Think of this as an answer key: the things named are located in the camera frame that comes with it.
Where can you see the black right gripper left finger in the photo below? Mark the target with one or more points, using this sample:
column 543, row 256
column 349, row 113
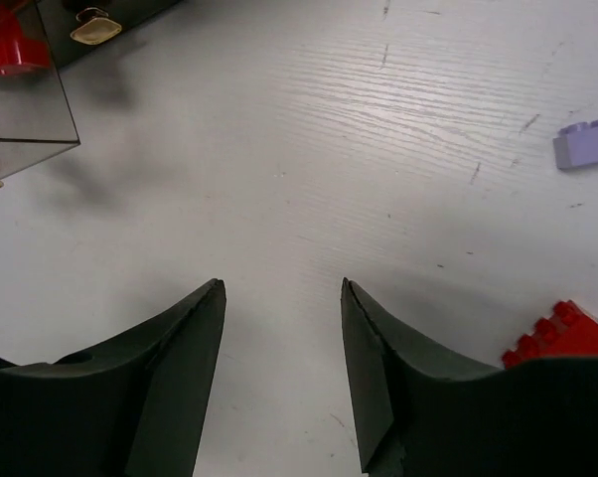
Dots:
column 133, row 405

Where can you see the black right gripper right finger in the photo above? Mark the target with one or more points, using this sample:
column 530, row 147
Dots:
column 421, row 409

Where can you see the red long lego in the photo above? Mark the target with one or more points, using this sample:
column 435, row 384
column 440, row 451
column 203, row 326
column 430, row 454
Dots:
column 567, row 332

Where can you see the purple square lego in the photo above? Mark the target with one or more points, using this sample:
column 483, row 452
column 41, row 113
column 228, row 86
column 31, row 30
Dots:
column 576, row 146

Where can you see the red rounded lego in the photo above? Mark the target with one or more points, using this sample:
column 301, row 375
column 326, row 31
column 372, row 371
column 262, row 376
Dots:
column 20, row 54

